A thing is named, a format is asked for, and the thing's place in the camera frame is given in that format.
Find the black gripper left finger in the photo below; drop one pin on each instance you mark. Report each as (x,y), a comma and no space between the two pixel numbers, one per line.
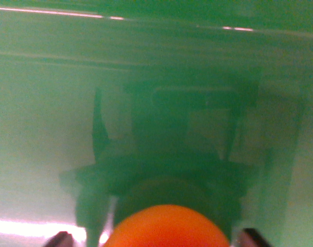
(60,240)

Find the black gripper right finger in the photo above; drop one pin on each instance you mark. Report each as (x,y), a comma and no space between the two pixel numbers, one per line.
(251,238)

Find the orange yellow apricot fruit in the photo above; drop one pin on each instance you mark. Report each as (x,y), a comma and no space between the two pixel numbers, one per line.
(166,229)

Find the green plastic tray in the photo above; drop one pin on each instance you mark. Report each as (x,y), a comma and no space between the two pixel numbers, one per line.
(43,115)

